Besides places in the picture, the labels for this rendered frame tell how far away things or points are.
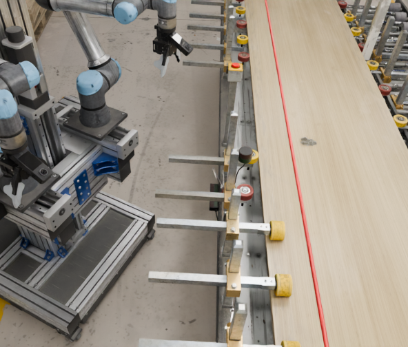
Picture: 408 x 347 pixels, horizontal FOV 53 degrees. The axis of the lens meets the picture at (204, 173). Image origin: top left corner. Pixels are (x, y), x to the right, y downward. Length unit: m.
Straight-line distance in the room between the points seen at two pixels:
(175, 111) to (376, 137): 2.00
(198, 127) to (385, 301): 2.41
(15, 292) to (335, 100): 2.13
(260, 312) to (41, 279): 1.26
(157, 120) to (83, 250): 1.59
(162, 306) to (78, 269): 0.54
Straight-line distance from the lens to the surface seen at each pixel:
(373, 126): 2.49
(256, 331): 1.84
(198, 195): 1.91
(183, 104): 3.93
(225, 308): 1.78
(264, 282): 1.56
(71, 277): 2.48
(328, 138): 2.29
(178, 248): 2.77
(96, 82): 1.92
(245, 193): 1.88
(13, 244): 2.69
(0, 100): 1.14
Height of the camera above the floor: 2.28
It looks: 45 degrees down
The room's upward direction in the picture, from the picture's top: 4 degrees clockwise
